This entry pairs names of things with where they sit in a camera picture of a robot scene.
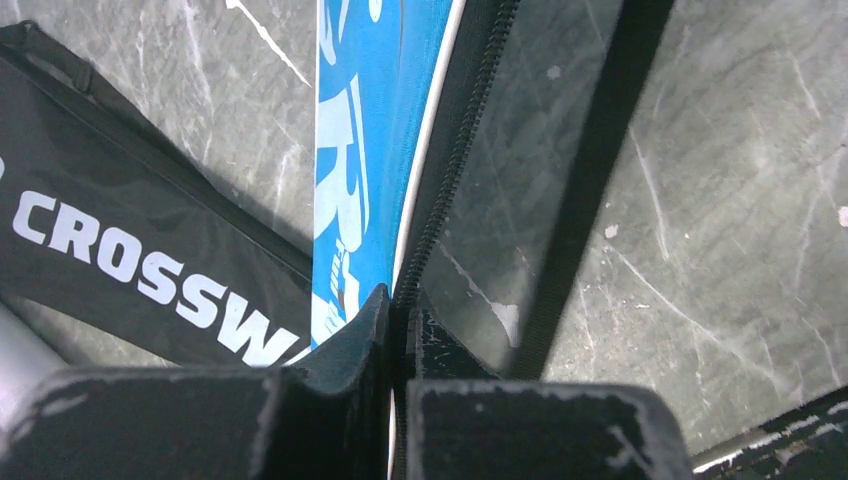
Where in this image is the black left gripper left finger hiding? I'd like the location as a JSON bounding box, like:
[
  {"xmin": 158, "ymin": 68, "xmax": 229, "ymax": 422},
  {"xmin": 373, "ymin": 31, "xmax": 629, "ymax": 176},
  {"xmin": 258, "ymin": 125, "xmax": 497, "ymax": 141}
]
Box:
[{"xmin": 1, "ymin": 285, "xmax": 391, "ymax": 479}]

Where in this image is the blue racket cover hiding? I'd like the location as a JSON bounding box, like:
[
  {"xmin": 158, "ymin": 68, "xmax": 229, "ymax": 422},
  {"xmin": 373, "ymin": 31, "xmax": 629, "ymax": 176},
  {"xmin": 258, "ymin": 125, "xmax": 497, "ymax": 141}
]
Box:
[{"xmin": 311, "ymin": 1, "xmax": 672, "ymax": 380}]

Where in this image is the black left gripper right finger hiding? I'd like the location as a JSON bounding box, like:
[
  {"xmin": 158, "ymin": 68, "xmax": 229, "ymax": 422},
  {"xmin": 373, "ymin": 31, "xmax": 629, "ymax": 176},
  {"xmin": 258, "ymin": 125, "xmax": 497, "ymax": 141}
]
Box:
[{"xmin": 397, "ymin": 297, "xmax": 693, "ymax": 479}]

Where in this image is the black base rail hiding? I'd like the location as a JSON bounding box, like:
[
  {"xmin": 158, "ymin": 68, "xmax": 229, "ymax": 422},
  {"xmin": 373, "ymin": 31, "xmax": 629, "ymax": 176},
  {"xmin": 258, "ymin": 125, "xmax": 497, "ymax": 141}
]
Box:
[{"xmin": 692, "ymin": 387, "xmax": 847, "ymax": 479}]

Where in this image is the white shuttlecock tube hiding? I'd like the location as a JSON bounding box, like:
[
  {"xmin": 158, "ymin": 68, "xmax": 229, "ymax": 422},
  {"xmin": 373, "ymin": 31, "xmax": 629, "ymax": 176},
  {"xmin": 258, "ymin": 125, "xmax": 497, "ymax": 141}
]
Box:
[{"xmin": 1, "ymin": 305, "xmax": 67, "ymax": 432}]

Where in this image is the black racket cover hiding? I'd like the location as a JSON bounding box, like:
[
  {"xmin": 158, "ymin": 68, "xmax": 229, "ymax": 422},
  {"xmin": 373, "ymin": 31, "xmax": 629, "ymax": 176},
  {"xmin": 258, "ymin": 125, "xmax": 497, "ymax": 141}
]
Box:
[{"xmin": 1, "ymin": 21, "xmax": 311, "ymax": 367}]

